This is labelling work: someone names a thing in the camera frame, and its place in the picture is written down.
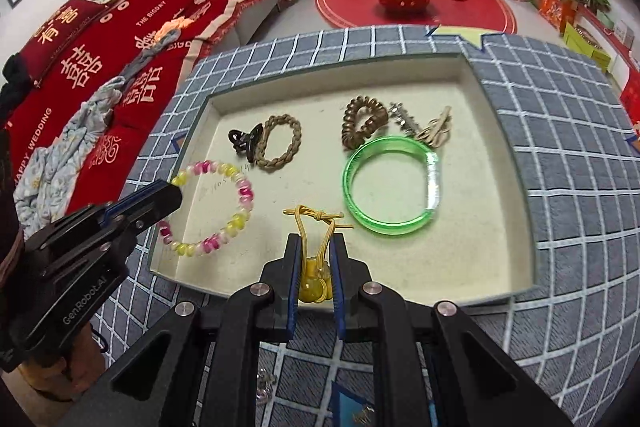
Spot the red television shelf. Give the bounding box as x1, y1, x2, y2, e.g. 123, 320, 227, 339
582, 4, 640, 74

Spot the grey twisted cloth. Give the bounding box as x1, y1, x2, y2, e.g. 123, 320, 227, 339
116, 19, 194, 81

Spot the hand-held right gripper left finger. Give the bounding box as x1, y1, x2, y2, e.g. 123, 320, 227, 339
60, 233, 303, 427

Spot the silver hair clip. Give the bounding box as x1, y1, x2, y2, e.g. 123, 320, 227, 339
388, 102, 419, 138

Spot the green cardboard box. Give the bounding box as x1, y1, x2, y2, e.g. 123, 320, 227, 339
563, 22, 614, 73

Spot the brown spiral hair tie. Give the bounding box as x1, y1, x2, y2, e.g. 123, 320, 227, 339
341, 95, 391, 152

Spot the red lettered pillow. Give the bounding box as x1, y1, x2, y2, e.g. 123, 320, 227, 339
19, 0, 109, 86

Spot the small silver charm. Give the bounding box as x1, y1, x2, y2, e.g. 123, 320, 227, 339
256, 371, 279, 404

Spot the pink yellow beaded bracelet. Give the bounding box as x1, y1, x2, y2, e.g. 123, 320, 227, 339
158, 160, 255, 258

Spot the black hair claw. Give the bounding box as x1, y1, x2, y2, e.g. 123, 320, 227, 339
228, 124, 265, 168

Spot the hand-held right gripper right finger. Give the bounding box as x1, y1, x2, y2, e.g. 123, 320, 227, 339
330, 234, 571, 427

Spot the blue star sticker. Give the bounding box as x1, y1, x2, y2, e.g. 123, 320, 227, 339
332, 381, 382, 427

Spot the yellow star sticker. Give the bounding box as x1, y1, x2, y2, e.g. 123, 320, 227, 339
427, 25, 496, 53

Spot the wooden hair clip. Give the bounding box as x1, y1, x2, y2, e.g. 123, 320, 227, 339
414, 105, 453, 147

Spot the beige braided hair tie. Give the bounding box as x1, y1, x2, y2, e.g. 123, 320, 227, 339
253, 114, 303, 170

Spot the round red rug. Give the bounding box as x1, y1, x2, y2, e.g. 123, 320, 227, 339
314, 0, 517, 41

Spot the dark cloth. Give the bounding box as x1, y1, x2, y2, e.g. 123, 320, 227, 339
0, 54, 34, 108

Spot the grey shallow tray box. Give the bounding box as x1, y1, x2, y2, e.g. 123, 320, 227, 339
148, 54, 541, 308

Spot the yellow hair tie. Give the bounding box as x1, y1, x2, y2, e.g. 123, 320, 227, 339
283, 205, 355, 306

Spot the green translucent bangle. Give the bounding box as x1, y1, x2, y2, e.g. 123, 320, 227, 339
342, 135, 441, 237

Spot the light blue floral cloth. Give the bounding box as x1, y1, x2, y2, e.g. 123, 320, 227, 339
12, 76, 127, 241

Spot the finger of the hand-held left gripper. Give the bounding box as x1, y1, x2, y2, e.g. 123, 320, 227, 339
125, 199, 184, 234
102, 179, 183, 222

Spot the red covered sofa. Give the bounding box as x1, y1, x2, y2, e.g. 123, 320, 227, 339
0, 0, 302, 230

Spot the large red gift box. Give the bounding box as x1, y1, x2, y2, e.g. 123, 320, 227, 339
619, 69, 640, 128

